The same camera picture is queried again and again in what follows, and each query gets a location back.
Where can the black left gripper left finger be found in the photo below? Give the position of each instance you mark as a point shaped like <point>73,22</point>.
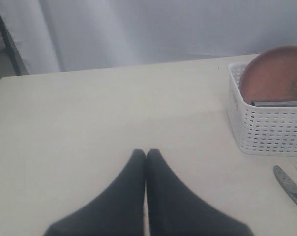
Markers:
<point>117,211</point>

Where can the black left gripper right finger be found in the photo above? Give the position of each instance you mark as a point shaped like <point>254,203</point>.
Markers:
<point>174,210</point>

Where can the silver table knife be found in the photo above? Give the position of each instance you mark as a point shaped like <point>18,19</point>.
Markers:
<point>286,183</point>

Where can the white perforated plastic basket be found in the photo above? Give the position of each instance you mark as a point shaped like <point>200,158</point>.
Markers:
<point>260,130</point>

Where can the brown round plate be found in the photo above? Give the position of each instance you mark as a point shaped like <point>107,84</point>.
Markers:
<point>271,76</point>

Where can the silver metal cup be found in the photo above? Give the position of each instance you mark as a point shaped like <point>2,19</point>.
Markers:
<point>292,103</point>

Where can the dark metal frame post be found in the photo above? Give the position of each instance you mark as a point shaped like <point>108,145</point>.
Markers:
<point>8,48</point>

